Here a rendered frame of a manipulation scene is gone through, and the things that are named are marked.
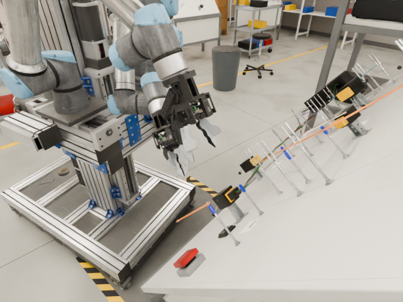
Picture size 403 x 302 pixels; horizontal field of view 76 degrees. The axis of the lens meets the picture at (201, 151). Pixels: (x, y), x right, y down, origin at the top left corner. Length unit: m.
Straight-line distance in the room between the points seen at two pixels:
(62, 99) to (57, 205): 1.19
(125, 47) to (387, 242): 0.60
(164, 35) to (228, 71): 3.57
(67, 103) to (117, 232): 1.00
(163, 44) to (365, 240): 0.50
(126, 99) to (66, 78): 0.28
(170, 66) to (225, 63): 3.52
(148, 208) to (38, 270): 0.82
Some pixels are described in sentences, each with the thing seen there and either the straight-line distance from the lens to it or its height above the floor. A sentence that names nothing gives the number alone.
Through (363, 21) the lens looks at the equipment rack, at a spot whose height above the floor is 1.45.
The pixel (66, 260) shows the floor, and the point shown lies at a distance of 2.15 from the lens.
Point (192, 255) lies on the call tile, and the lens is 0.62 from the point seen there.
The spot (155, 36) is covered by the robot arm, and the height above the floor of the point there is 1.54.
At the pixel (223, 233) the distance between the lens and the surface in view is 0.68.
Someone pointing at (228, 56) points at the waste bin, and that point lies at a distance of 4.07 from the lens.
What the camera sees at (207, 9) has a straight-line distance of 5.91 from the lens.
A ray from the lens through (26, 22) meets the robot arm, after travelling 0.97.
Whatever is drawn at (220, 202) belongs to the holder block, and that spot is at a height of 1.14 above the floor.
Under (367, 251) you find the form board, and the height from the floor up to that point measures 1.43.
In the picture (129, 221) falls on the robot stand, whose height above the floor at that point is 0.21.
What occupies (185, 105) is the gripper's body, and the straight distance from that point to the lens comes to 0.59.
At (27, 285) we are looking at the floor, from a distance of 2.16.
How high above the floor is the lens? 1.66
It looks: 36 degrees down
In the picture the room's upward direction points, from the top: straight up
